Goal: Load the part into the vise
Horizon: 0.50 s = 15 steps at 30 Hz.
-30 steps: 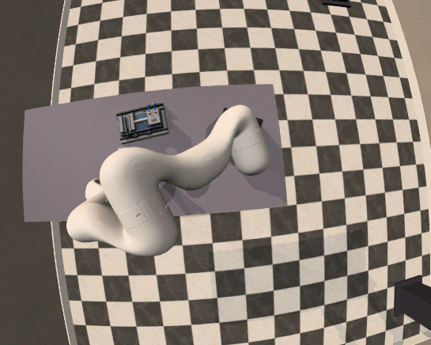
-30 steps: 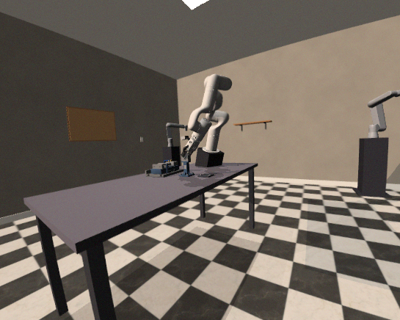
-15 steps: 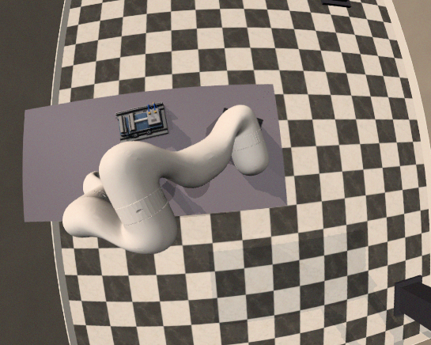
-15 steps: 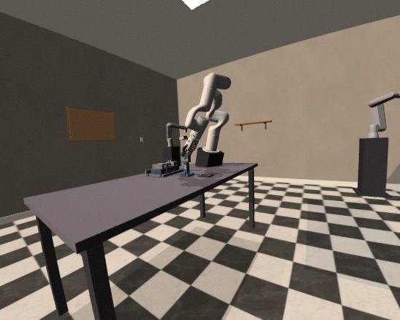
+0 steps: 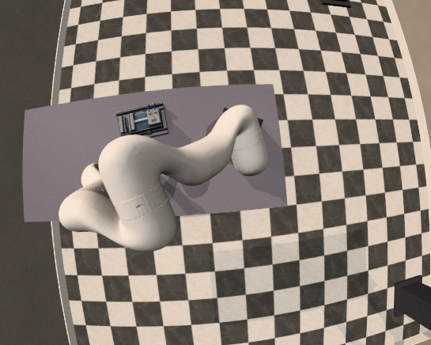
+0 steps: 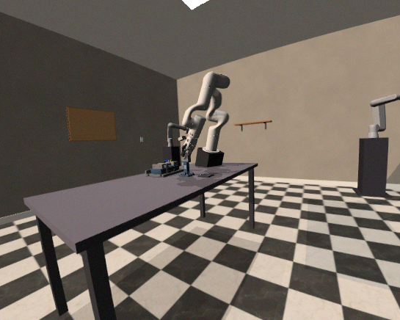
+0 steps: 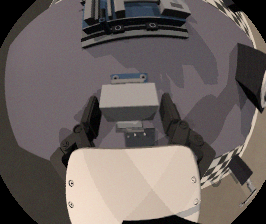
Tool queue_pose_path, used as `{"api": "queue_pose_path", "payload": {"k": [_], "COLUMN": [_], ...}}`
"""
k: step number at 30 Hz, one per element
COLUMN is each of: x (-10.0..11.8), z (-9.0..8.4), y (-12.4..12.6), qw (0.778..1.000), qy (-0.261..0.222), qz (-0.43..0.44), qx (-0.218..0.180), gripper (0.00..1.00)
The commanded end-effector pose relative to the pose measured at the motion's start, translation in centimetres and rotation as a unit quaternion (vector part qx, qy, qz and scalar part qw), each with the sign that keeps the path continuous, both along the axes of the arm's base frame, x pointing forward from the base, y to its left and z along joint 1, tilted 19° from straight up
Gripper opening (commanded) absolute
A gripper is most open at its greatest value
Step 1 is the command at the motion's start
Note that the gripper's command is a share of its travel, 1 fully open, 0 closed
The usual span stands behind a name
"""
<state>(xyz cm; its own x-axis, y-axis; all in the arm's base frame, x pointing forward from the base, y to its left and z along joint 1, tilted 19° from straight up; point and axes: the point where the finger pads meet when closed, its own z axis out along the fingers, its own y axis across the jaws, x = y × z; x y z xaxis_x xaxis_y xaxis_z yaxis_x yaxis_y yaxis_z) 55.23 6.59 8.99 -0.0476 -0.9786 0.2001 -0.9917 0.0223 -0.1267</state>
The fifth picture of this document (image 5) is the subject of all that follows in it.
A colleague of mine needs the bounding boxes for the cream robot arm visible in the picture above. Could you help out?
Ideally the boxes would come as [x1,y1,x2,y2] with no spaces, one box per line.
[59,104,268,252]

